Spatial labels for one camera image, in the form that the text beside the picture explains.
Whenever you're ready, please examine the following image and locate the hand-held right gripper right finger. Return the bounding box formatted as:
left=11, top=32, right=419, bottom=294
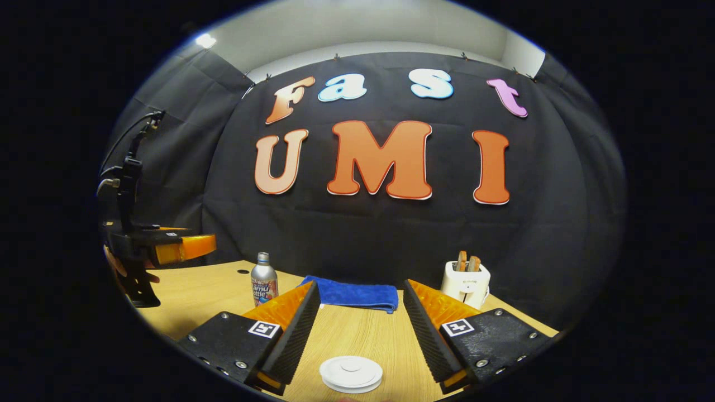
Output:
left=403, top=279, right=554, bottom=394

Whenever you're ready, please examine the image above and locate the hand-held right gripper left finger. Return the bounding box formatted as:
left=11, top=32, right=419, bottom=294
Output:
left=179, top=280, right=322, bottom=396

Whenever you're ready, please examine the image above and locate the white teacup lid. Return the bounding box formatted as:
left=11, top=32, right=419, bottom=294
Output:
left=320, top=356, right=384, bottom=389

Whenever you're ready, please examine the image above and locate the silver water bottle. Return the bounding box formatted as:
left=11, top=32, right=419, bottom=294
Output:
left=251, top=252, right=279, bottom=308

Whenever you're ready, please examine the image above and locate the white toaster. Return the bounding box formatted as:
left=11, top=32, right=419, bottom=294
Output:
left=440, top=261, right=491, bottom=309

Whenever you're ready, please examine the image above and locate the blue towel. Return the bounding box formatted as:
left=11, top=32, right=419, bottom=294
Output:
left=299, top=275, right=399, bottom=314

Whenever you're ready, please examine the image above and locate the black backdrop cloth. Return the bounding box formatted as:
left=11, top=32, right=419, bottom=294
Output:
left=101, top=50, right=626, bottom=336

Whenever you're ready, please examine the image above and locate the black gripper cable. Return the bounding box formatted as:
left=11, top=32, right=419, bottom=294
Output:
left=98, top=112, right=154, bottom=196

